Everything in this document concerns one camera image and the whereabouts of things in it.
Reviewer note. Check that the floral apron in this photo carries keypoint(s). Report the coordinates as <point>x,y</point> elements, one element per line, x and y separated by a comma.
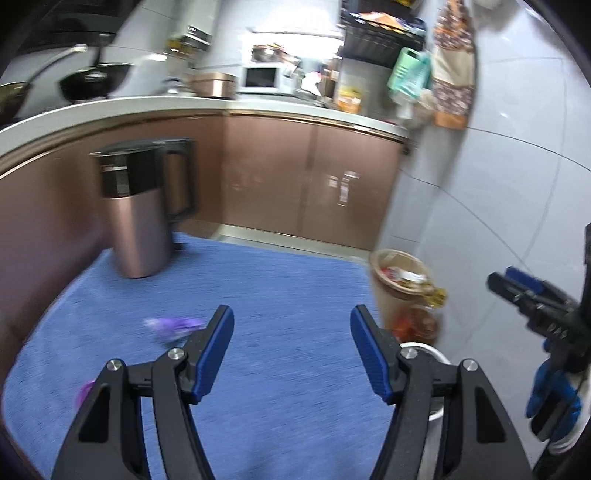
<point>455,69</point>

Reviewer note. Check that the blue towel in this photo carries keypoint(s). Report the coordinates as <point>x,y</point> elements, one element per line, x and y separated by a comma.
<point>286,300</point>

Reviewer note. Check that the black frying pan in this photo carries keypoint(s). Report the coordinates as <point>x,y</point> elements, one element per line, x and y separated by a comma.
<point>94,83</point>

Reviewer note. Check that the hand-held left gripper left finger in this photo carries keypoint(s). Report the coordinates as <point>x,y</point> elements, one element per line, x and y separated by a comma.
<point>210,355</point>

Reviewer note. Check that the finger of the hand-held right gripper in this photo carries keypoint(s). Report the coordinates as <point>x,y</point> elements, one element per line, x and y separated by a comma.
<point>512,293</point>
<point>526,279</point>

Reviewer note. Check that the white microwave oven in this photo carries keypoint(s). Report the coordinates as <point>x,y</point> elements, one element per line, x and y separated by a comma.
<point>261,78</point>

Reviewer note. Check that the purple plastic lid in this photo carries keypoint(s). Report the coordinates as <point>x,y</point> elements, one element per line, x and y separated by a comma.
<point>85,394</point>

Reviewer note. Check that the yellow packet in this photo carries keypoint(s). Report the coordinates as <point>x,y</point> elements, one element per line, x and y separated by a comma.
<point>349,100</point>

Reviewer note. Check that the brown kitchen cabinets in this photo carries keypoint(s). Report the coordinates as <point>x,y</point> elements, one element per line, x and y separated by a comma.
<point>277,175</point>

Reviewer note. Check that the white water heater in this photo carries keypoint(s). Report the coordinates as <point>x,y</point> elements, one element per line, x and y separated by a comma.
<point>199,36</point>

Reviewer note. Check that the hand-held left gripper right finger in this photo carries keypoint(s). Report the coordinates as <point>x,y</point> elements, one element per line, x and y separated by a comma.
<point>371,355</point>

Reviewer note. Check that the beige waste bin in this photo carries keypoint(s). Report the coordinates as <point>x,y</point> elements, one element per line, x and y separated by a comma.
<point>401,286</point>

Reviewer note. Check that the green bag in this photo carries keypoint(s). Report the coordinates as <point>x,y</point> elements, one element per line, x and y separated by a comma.
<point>408,74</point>

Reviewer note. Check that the white round bucket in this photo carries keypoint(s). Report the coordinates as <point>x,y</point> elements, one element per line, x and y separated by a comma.
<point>438,357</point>

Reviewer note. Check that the copper pot on counter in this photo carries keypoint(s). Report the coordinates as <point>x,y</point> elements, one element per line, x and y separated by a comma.
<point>214,85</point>

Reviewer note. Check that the brown electric kettle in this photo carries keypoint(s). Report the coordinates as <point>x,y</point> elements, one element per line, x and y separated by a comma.
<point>138,221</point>

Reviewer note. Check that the metal bowl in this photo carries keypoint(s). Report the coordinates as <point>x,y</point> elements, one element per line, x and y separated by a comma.
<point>268,53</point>

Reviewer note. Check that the person's right hand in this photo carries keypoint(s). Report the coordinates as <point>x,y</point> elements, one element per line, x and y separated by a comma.
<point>551,397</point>

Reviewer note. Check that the black wall rack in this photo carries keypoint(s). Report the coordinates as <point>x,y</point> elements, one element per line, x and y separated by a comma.
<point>383,37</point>

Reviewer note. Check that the brass wok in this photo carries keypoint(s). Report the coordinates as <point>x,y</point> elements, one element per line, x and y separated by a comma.
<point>11,104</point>

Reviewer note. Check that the black range hood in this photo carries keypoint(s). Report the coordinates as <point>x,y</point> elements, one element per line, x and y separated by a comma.
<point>69,23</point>

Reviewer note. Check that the long purple candy wrapper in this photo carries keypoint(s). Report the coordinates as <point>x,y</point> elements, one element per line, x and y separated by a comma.
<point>173,325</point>

